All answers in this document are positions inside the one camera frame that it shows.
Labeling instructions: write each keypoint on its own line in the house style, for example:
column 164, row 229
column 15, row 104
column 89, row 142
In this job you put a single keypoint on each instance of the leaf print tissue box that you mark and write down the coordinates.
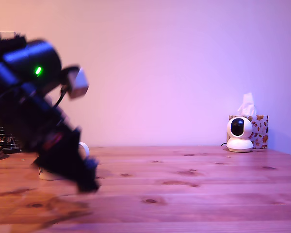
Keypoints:
column 260, row 131

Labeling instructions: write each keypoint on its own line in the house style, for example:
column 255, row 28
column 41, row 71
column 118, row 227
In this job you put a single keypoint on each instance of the white wall switch plate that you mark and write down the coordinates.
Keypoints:
column 8, row 33

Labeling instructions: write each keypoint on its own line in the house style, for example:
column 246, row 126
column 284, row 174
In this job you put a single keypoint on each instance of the white tissue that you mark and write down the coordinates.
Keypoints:
column 247, row 106

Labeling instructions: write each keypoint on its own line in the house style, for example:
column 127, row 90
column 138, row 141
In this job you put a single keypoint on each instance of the small white round camera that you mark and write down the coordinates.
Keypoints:
column 240, row 145

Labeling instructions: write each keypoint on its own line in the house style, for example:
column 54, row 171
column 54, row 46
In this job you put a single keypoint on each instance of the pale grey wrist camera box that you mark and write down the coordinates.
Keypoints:
column 80, row 82

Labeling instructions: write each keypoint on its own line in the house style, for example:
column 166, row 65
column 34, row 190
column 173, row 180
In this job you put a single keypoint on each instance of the white mug with cartoon print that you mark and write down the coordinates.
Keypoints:
column 47, row 176

